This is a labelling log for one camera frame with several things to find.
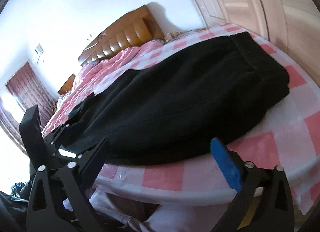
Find black sweatpants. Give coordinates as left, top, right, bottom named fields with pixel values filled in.
left=63, top=32, right=290, bottom=166

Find pink quilt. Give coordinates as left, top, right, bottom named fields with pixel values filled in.
left=42, top=40, right=164, bottom=136

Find brown wooden side cabinet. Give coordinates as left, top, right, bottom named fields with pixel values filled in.
left=58, top=74, right=75, bottom=95

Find white wall air conditioner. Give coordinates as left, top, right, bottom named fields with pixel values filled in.
left=35, top=44, right=43, bottom=55

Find brown wooden headboard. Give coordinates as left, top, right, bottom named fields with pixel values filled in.
left=78, top=5, right=164, bottom=66

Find dark red curtain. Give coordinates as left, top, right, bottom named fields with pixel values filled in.
left=1, top=63, right=55, bottom=154

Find pink checkered bed sheet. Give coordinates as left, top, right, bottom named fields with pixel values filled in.
left=41, top=23, right=320, bottom=216

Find light wooden wardrobe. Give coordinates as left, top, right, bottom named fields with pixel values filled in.
left=192, top=0, right=319, bottom=82

